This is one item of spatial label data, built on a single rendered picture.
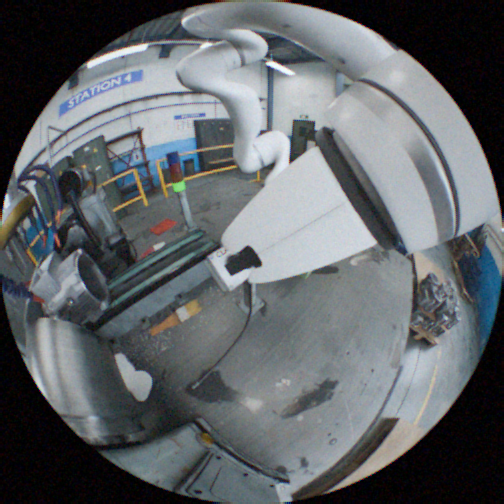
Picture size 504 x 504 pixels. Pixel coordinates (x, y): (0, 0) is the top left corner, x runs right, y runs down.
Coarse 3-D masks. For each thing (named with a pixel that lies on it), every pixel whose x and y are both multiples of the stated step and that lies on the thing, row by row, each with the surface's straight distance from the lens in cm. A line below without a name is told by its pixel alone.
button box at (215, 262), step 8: (224, 248) 25; (208, 256) 24; (216, 256) 25; (224, 256) 25; (208, 264) 26; (216, 264) 24; (224, 264) 25; (216, 272) 25; (224, 272) 24; (240, 272) 25; (248, 272) 26; (216, 280) 28; (224, 280) 24; (232, 280) 25; (240, 280) 25; (224, 288) 27; (232, 288) 25
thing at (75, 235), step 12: (72, 216) 75; (96, 216) 82; (60, 228) 72; (72, 228) 70; (96, 228) 72; (60, 240) 74; (72, 240) 72; (84, 240) 70; (60, 252) 77; (72, 252) 75; (96, 252) 73
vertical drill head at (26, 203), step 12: (12, 180) 55; (12, 192) 54; (12, 204) 51; (24, 204) 49; (12, 216) 48; (24, 216) 52; (12, 228) 48; (24, 228) 50; (36, 228) 56; (0, 240) 51; (24, 240) 50; (12, 252) 56
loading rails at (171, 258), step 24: (192, 240) 57; (216, 240) 52; (144, 264) 58; (168, 264) 59; (192, 264) 49; (120, 288) 61; (144, 288) 49; (168, 288) 52; (120, 312) 54; (144, 312) 57
